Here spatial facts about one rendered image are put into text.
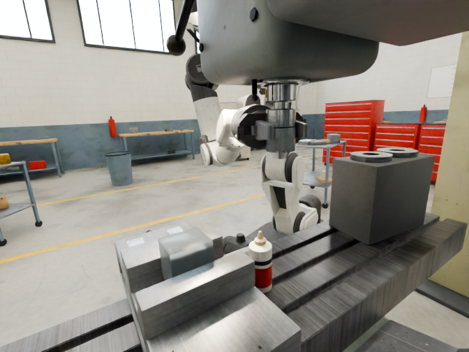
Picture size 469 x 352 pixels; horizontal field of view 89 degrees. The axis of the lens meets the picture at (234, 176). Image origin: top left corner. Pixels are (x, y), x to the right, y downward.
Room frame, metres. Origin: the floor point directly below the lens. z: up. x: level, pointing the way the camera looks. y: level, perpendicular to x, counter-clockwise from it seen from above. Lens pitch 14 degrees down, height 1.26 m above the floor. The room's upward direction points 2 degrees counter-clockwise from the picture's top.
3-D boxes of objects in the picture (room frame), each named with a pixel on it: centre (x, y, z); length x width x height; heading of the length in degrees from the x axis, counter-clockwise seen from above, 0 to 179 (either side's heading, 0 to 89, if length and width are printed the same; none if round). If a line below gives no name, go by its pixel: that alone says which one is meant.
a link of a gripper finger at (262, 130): (0.38, -0.05, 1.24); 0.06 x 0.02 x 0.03; 12
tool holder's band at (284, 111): (0.39, -0.08, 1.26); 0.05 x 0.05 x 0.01
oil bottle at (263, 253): (0.37, -0.04, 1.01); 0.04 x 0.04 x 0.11
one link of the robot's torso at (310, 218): (1.24, -0.33, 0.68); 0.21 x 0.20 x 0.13; 140
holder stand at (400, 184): (0.59, -0.38, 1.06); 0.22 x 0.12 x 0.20; 115
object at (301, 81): (0.39, -0.08, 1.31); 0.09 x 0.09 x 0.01
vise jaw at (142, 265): (0.34, 0.10, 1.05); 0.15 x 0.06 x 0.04; 123
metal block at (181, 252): (0.30, 0.07, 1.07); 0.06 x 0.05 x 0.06; 123
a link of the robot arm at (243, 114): (0.47, -0.06, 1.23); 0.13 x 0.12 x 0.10; 102
